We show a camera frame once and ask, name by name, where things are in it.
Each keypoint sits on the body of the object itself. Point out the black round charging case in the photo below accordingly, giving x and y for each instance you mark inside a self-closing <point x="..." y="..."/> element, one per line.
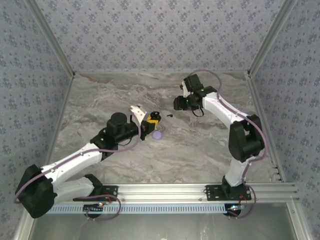
<point x="155" y="114"/>

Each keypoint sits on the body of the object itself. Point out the purple round charging case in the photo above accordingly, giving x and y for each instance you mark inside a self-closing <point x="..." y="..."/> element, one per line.
<point x="158" y="135"/>

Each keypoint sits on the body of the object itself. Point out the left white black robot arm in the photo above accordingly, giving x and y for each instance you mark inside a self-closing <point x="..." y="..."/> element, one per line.
<point x="75" y="160"/>

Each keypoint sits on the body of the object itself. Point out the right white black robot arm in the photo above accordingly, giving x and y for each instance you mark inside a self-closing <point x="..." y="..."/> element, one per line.
<point x="220" y="107"/>

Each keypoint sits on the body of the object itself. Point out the left black controller board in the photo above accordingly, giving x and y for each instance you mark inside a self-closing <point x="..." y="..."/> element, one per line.
<point x="92" y="208"/>

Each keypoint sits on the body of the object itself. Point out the black controller board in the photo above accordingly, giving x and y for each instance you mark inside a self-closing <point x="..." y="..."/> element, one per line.
<point x="92" y="208"/>
<point x="233" y="208"/>

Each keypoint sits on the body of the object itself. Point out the grey metal panel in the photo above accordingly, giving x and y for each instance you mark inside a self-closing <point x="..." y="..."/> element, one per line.
<point x="160" y="227"/>

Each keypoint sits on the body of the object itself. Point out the right black controller board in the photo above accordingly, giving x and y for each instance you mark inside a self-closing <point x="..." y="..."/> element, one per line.
<point x="233" y="208"/>

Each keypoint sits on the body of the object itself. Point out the left aluminium side rail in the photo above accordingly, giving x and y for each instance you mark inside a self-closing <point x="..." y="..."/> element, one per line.
<point x="58" y="125"/>

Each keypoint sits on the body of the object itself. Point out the aluminium side rail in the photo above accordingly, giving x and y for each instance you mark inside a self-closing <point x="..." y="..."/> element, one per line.
<point x="58" y="125"/>
<point x="257" y="100"/>

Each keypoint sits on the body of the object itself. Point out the right aluminium side rail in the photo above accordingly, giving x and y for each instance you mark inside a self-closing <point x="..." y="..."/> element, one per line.
<point x="257" y="100"/>

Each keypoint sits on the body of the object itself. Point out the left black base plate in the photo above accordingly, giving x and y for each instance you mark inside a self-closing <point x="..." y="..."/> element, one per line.
<point x="110" y="191"/>

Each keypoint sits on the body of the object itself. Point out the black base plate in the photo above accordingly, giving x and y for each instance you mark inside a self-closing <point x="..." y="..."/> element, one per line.
<point x="212" y="193"/>
<point x="110" y="191"/>

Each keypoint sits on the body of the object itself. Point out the aluminium mounting rail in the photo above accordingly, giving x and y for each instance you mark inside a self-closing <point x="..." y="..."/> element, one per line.
<point x="160" y="192"/>

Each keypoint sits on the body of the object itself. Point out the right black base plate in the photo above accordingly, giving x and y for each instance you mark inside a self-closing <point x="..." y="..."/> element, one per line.
<point x="212" y="193"/>

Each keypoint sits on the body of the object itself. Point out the right aluminium corner post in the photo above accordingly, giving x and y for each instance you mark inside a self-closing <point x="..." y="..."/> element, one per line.
<point x="271" y="37"/>

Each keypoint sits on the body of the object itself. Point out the aluminium corner post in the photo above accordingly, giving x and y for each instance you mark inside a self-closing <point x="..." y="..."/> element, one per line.
<point x="271" y="37"/>
<point x="51" y="37"/>

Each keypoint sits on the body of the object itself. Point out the left aluminium corner post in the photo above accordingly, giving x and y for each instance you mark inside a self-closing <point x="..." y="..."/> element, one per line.
<point x="51" y="37"/>

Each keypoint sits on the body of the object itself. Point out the left aluminium frame leg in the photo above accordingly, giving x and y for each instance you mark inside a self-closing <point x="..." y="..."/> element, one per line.
<point x="23" y="231"/>

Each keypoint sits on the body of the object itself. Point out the aluminium frame leg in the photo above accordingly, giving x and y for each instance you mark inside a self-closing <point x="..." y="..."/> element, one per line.
<point x="298" y="225"/>
<point x="23" y="231"/>

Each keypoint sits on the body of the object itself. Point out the right aluminium frame leg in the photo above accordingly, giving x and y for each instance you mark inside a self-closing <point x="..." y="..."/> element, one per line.
<point x="298" y="225"/>

